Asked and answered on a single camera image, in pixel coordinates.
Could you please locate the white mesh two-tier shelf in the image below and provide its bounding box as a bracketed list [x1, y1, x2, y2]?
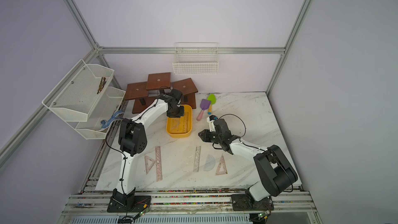
[42, 60, 125, 140]

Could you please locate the yellow plastic storage box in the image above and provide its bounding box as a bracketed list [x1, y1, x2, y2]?
[166, 105, 193, 139]

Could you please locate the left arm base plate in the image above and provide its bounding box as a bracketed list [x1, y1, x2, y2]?
[107, 196, 151, 213]

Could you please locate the green yellow toy shovel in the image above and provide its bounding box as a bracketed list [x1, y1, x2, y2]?
[207, 94, 217, 115]

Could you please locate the pink triangle ruler right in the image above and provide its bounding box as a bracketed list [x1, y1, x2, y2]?
[215, 155, 228, 176]

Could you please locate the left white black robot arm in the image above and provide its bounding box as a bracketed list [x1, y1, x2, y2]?
[108, 89, 184, 212]

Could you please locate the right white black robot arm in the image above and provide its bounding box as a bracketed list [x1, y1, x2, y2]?
[198, 115, 299, 202]

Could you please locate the clear stencil straight ruler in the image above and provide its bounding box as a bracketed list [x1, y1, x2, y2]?
[183, 105, 192, 133]

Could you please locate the purple pink toy shovel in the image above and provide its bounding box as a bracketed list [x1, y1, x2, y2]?
[197, 99, 211, 121]

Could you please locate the pink long straight ruler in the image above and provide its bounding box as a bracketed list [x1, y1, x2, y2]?
[155, 146, 163, 181]

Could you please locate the brass screws bundle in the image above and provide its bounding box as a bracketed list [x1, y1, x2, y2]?
[97, 77, 106, 94]

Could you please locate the clear short stencil ruler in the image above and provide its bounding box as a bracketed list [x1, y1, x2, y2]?
[193, 146, 201, 172]

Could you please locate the brown wooden stepped stand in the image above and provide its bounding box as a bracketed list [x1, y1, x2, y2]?
[124, 72, 199, 114]

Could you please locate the pink triangle ruler left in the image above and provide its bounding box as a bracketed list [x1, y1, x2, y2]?
[144, 155, 157, 174]

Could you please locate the white wire wall basket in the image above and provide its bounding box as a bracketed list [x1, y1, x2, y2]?
[173, 42, 219, 75]

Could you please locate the pink triangle ruler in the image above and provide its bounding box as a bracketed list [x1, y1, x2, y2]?
[144, 155, 157, 174]
[215, 155, 228, 176]

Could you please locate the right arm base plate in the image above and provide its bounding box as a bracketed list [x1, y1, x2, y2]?
[231, 194, 274, 211]

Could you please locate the blue clear protractor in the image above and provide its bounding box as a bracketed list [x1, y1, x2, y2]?
[203, 154, 216, 172]

